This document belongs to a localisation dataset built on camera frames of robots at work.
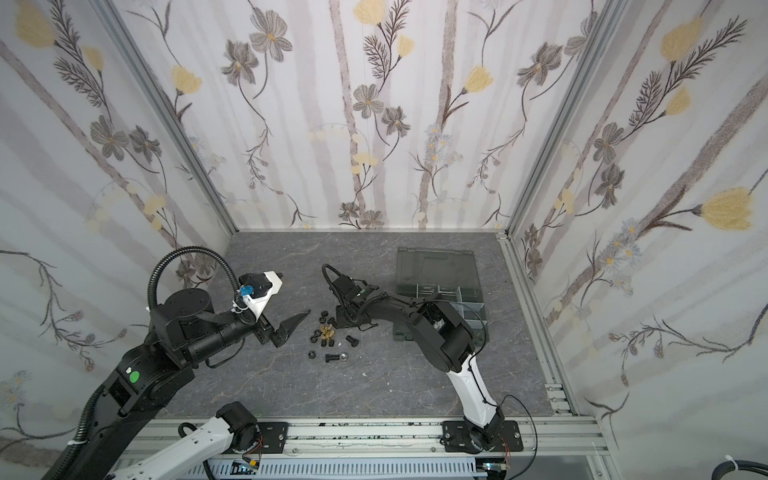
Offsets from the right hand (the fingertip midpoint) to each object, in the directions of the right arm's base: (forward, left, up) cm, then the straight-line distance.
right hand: (346, 315), depth 94 cm
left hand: (-12, +6, +35) cm, 37 cm away
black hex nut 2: (+2, +8, -4) cm, 9 cm away
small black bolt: (-8, -3, -2) cm, 9 cm away
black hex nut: (-12, +9, -2) cm, 15 cm away
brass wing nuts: (-5, +6, -2) cm, 8 cm away
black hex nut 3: (-8, +10, -2) cm, 12 cm away
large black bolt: (-13, +4, -2) cm, 14 cm away
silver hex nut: (-13, -1, -2) cm, 13 cm away
